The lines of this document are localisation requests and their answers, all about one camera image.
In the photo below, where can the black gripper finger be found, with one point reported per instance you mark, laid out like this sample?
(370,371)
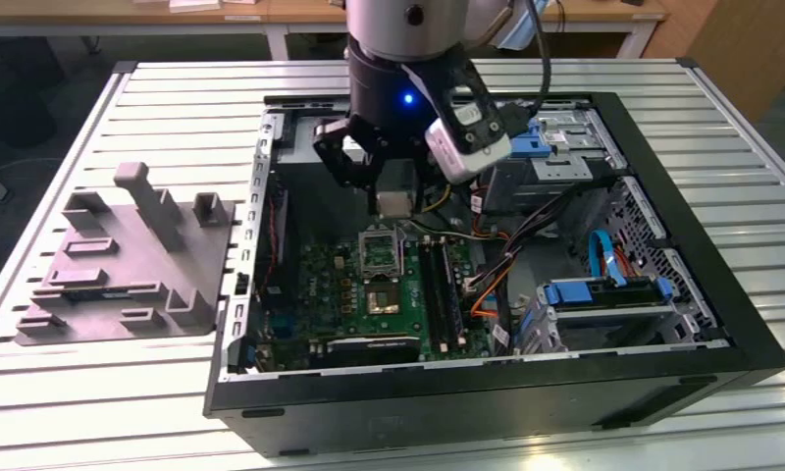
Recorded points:
(342,164)
(425,186)

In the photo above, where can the CPU with silver lid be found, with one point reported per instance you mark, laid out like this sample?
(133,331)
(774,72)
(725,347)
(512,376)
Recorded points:
(393,205)

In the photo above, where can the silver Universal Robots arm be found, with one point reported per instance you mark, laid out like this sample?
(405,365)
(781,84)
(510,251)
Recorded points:
(398,24)

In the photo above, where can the CPU socket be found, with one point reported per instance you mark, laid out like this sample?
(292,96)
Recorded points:
(384,298)

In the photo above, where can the grey power supply unit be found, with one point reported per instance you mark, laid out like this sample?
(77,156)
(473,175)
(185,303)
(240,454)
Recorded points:
(306,211)

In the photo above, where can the empty blue disk carrier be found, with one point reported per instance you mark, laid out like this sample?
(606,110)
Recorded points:
(529,144)

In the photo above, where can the metal disk bay cage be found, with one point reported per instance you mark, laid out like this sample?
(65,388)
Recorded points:
(562,169)
(628,316)

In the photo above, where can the black RAM slot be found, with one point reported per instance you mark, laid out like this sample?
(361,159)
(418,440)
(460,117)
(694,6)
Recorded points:
(449,289)
(432,294)

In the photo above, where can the green motherboard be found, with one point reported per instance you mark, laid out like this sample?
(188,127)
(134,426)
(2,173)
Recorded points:
(326,294)

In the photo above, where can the hard disk in blue carrier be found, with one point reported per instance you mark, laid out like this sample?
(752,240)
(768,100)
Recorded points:
(572,293)

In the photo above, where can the black graphics card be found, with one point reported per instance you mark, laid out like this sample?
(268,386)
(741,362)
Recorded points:
(373,350)

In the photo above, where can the pale paper box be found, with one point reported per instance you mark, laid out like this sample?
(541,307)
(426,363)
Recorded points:
(196,5)

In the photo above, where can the wooden desk with white legs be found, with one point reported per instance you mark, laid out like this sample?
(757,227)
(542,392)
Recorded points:
(601,15)

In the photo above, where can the grey plastic parts rack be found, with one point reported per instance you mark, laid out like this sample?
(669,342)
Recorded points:
(139,275)

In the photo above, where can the green RAM stick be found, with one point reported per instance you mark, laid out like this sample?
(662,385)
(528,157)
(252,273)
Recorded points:
(97,295)

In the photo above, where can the black open PC case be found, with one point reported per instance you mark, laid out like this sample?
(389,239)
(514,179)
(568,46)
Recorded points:
(497,407)

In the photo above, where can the wooden cabinet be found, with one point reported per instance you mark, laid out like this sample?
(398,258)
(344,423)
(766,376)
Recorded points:
(745,49)

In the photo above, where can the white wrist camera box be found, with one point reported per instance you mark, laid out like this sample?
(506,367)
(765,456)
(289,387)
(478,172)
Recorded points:
(457,162)

